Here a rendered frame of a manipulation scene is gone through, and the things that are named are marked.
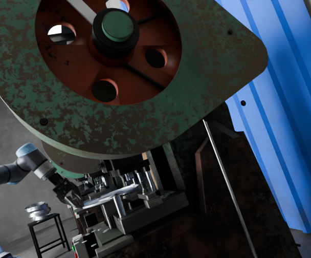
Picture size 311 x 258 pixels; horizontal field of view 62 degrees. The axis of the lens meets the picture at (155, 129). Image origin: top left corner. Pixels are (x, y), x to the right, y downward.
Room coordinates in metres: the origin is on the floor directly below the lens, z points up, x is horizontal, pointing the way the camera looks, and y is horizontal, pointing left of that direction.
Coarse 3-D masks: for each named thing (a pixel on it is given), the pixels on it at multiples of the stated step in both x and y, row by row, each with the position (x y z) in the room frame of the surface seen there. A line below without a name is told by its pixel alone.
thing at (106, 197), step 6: (132, 186) 1.34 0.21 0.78; (138, 186) 1.23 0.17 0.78; (114, 192) 1.29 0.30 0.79; (120, 192) 1.22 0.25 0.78; (126, 192) 1.14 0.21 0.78; (96, 198) 1.35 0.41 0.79; (102, 198) 1.23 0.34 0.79; (108, 198) 1.19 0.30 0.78; (84, 204) 1.28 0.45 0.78; (90, 204) 1.21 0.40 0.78; (96, 204) 1.11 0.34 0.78
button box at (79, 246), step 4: (76, 236) 1.41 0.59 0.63; (80, 236) 1.38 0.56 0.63; (80, 240) 1.37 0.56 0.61; (76, 244) 1.36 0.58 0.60; (80, 244) 1.37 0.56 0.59; (84, 244) 1.37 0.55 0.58; (76, 248) 1.36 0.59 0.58; (80, 248) 1.37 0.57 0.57; (84, 248) 1.37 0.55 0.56; (80, 252) 1.36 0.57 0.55; (84, 252) 1.37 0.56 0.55; (80, 256) 1.36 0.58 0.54; (84, 256) 1.37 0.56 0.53; (88, 256) 1.38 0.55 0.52
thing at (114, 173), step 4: (144, 160) 1.22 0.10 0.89; (148, 160) 1.24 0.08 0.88; (132, 164) 1.20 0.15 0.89; (136, 164) 1.21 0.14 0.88; (140, 164) 1.21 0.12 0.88; (144, 164) 1.22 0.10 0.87; (148, 164) 1.23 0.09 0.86; (120, 168) 1.20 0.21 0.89; (124, 168) 1.19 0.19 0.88; (128, 168) 1.19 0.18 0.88; (132, 168) 1.20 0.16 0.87; (136, 168) 1.21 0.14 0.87; (140, 168) 1.39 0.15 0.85; (144, 168) 1.23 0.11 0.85; (148, 168) 1.23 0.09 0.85; (112, 172) 1.31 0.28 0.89; (116, 172) 1.21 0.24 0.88; (120, 172) 1.18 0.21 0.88; (124, 172) 1.19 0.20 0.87; (128, 172) 1.19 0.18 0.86; (136, 172) 1.38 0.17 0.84; (144, 172) 1.23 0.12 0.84; (112, 176) 1.35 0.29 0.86; (116, 176) 1.24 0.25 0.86
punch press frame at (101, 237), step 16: (160, 64) 1.21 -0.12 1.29; (96, 96) 1.09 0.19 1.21; (112, 96) 1.11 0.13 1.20; (224, 112) 1.30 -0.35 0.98; (192, 128) 1.22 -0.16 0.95; (176, 144) 1.19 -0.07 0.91; (192, 144) 1.21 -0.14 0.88; (160, 160) 1.46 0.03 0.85; (176, 160) 1.18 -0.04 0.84; (192, 160) 1.20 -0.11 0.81; (160, 176) 1.45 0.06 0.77; (176, 176) 1.22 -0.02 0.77; (192, 176) 1.19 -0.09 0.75; (192, 192) 1.18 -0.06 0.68; (192, 208) 1.17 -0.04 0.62; (160, 224) 1.12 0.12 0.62; (112, 240) 1.04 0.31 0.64
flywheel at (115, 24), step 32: (64, 0) 0.88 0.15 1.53; (96, 0) 0.93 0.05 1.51; (128, 0) 0.97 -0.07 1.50; (160, 0) 1.00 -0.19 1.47; (96, 32) 0.79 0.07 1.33; (128, 32) 0.81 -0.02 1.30; (160, 32) 1.00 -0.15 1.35; (64, 64) 0.86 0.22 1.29; (96, 64) 0.90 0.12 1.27; (128, 96) 0.92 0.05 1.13
